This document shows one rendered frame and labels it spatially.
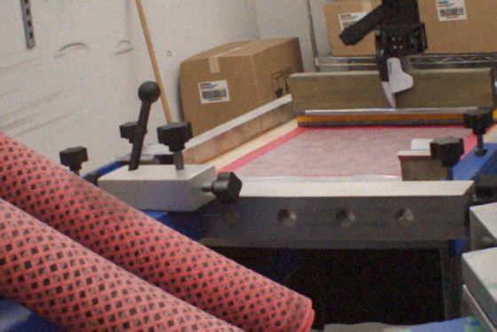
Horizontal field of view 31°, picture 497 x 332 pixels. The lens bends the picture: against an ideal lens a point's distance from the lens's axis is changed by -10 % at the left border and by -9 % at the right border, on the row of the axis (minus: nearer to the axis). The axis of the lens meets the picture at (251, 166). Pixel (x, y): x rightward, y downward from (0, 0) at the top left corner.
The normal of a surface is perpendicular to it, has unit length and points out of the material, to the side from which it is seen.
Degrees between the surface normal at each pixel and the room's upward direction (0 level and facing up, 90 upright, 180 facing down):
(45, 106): 90
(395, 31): 90
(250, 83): 90
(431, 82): 90
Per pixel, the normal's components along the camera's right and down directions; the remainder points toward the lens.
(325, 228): -0.47, 0.26
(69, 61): 0.87, -0.01
